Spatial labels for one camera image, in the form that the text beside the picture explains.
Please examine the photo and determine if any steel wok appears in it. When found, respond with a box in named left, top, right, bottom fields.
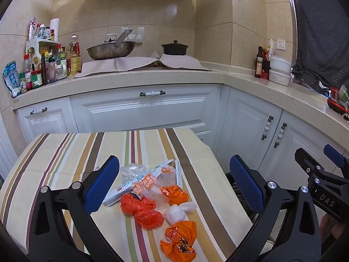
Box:
left=87, top=28, right=136, bottom=61

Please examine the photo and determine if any orange plastic bag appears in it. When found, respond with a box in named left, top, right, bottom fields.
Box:
left=160, top=185, right=189, bottom=206
left=120, top=193, right=156, bottom=217
left=134, top=210, right=165, bottom=230

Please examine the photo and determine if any dark hanging cloth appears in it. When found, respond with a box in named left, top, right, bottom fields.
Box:
left=288, top=0, right=349, bottom=97

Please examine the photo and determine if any red green package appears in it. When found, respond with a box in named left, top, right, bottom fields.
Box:
left=327, top=85, right=349, bottom=121

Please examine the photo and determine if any beige stone countertop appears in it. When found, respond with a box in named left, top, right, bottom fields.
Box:
left=11, top=61, right=349, bottom=135

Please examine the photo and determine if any clear bag with orange print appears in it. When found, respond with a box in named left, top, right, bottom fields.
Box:
left=133, top=166, right=176, bottom=206

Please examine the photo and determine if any white knotted plastic bag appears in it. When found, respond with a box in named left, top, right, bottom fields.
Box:
left=165, top=202, right=197, bottom=225

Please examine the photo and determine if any red lid green label jar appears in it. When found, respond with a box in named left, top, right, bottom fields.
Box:
left=31, top=70, right=43, bottom=90

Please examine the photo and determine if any white paper towel roll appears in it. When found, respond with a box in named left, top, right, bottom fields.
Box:
left=50, top=18, right=60, bottom=42

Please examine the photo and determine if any white spice rack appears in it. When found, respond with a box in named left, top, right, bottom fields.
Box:
left=26, top=40, right=62, bottom=62

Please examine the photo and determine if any beige stove cover cloth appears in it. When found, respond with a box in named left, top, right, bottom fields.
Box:
left=73, top=56, right=162, bottom=79
left=159, top=50, right=213, bottom=72

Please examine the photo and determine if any white double wall socket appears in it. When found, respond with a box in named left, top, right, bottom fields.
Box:
left=121, top=26, right=145, bottom=44

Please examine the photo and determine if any yellow cooking oil bottle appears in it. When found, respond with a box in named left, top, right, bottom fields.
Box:
left=66, top=34, right=83, bottom=76

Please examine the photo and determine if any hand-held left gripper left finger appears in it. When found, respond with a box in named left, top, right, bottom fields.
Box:
left=27, top=155, right=126, bottom=262

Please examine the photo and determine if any group of small seasoning bottles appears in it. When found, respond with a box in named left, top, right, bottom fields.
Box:
left=28, top=17, right=55, bottom=41

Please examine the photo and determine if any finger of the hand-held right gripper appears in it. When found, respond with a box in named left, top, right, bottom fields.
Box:
left=294, top=147, right=327, bottom=182
left=323, top=144, right=349, bottom=174

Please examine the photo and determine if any long white tube wrapper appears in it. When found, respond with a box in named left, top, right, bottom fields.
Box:
left=103, top=179, right=144, bottom=207

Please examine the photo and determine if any black lidded pot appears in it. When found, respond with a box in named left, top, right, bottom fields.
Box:
left=161, top=40, right=189, bottom=56

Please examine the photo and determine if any tall red cap bottle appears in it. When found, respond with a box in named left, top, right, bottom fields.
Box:
left=24, top=54, right=33, bottom=91

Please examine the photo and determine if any cluster of condiment bottles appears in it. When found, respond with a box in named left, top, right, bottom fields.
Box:
left=40, top=43, right=68, bottom=85

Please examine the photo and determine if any person's right hand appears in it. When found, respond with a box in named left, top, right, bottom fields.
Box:
left=321, top=213, right=345, bottom=241

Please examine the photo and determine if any clear plastic bag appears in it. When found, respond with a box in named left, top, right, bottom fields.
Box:
left=120, top=163, right=146, bottom=184

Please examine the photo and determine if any striped tablecloth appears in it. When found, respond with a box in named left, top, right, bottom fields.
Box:
left=0, top=128, right=254, bottom=262

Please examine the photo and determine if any wide white cabinet drawer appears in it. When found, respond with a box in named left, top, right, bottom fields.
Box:
left=70, top=84, right=222, bottom=140

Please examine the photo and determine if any white cabinet door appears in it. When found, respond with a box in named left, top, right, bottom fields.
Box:
left=258, top=109, right=349, bottom=175
left=16, top=97, right=80, bottom=146
left=215, top=85, right=283, bottom=170

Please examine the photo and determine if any orange printed snack wrapper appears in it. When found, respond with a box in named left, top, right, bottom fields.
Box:
left=165, top=221, right=197, bottom=245
left=160, top=239, right=197, bottom=262

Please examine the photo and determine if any blue white snack packet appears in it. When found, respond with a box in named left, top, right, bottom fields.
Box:
left=2, top=61, right=22, bottom=98

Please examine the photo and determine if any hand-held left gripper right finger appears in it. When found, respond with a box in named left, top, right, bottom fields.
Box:
left=229, top=155, right=320, bottom=262

